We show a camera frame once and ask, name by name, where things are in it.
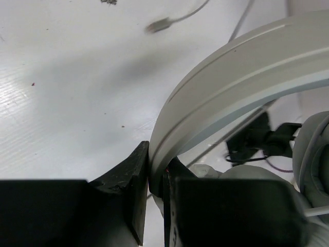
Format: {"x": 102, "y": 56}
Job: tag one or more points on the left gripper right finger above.
{"x": 230, "y": 211}

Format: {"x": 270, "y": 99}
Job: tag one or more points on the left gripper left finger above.
{"x": 108, "y": 211}

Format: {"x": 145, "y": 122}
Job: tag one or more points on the white grey headphones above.
{"x": 281, "y": 58}

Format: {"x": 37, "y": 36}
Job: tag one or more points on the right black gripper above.
{"x": 257, "y": 141}

